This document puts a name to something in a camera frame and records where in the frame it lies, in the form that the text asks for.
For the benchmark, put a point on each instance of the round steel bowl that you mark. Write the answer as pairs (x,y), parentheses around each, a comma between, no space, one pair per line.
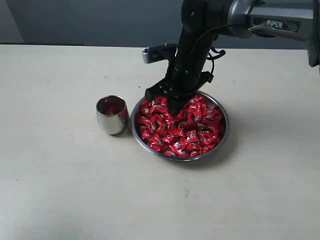
(208,99)

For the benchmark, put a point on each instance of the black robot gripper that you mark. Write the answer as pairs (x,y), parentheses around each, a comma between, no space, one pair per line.
(202,22)

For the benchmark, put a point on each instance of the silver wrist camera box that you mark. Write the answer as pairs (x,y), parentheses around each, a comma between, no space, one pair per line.
(159,53)

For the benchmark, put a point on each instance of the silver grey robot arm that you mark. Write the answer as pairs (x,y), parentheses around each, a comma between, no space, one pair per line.
(295,21)

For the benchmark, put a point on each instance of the red candies inside cup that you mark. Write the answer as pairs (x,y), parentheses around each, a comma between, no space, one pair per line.
(110,105)

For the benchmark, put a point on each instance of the pile of red wrapped candies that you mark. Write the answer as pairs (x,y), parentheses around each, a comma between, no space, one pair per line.
(194,131)

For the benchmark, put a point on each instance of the small stainless steel cup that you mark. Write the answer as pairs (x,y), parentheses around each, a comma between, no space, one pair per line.
(113,124)

